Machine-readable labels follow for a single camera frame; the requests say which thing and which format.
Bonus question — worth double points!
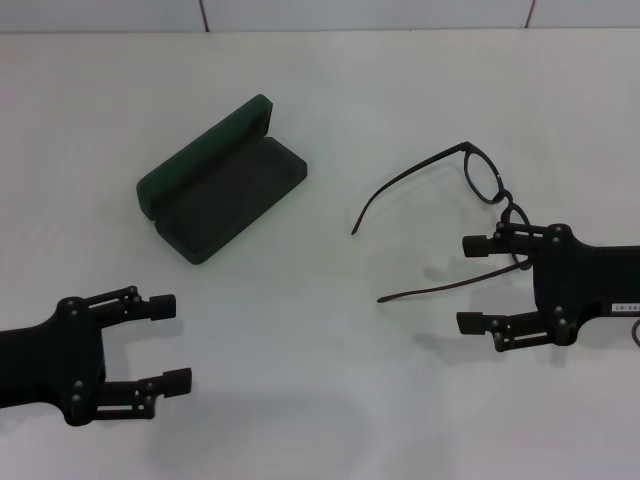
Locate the black glasses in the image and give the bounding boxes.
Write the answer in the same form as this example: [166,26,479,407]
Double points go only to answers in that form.
[350,141,534,305]

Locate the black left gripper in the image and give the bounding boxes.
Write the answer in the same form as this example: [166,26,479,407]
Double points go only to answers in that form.
[0,285,194,428]

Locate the green glasses case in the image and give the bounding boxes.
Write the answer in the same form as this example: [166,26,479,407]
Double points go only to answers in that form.
[135,93,308,267]

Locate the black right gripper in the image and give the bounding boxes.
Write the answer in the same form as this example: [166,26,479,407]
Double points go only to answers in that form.
[455,222,640,353]

